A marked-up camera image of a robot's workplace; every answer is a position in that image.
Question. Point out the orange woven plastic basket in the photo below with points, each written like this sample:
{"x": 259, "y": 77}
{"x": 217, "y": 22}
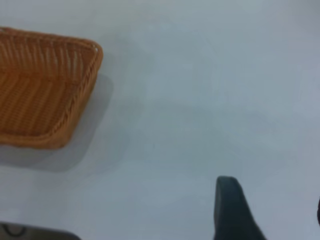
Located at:
{"x": 37, "y": 100}

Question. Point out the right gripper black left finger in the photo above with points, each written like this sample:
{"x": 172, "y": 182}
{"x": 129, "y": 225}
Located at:
{"x": 232, "y": 215}

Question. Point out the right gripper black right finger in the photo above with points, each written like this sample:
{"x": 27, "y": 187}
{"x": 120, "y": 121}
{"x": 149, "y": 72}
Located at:
{"x": 318, "y": 211}

